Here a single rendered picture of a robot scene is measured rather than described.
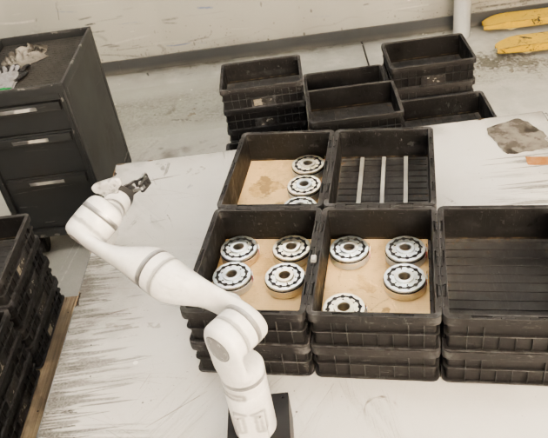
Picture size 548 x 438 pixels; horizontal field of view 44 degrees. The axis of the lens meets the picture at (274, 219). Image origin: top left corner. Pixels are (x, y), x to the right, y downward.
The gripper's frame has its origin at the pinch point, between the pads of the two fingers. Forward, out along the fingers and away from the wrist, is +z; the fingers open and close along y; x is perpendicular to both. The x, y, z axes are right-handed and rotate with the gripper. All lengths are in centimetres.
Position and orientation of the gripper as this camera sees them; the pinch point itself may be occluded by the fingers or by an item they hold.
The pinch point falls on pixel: (131, 180)
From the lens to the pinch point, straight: 210.2
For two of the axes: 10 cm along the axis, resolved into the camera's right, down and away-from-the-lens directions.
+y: 9.3, -2.6, -2.6
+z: 1.1, -4.9, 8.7
